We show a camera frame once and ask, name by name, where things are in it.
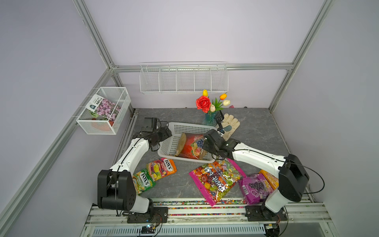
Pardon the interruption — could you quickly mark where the white plastic perforated basket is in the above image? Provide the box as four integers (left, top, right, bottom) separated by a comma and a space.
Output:
158, 122, 216, 163

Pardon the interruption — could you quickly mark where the gold red candy bag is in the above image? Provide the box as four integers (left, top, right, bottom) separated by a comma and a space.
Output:
175, 133, 207, 160

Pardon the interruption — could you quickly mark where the white wire side basket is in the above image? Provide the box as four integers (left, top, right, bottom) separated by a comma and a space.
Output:
76, 87, 131, 135

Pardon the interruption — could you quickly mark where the pink fruit ball candy bag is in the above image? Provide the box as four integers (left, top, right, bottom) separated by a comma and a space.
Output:
189, 159, 246, 206

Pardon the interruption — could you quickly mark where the purple candy bag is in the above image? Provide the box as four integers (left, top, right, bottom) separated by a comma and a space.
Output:
238, 173, 274, 205

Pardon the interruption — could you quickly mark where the beige work glove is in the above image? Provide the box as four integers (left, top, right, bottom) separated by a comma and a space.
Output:
219, 114, 240, 141

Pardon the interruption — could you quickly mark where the orange Fox's candy bag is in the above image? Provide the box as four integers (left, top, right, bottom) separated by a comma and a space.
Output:
146, 158, 177, 181

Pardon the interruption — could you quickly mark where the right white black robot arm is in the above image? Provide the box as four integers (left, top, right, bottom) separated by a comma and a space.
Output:
203, 130, 310, 215

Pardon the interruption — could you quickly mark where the yellow orange candy bag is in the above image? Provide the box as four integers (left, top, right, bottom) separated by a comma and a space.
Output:
260, 170, 279, 190

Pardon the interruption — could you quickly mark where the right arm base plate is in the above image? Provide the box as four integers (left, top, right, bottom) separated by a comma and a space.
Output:
245, 205, 288, 223

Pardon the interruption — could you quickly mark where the white wire wall shelf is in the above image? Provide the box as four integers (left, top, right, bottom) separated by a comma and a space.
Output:
139, 62, 229, 94

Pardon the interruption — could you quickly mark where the aluminium front rail frame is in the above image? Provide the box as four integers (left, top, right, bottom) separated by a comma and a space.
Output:
81, 197, 339, 237

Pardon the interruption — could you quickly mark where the flower seed packet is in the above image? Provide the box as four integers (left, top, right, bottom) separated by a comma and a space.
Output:
85, 94, 121, 122

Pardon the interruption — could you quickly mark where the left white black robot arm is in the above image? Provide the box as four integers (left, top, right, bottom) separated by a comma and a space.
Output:
97, 118, 172, 214

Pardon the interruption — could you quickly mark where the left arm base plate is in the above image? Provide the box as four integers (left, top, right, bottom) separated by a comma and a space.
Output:
127, 207, 168, 224

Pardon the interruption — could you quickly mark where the artificial flower bouquet in vase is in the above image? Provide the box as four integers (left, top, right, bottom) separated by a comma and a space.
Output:
195, 89, 231, 126

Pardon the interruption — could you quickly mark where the green Fox's candy bag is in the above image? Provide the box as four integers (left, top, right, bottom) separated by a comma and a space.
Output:
132, 168, 156, 195

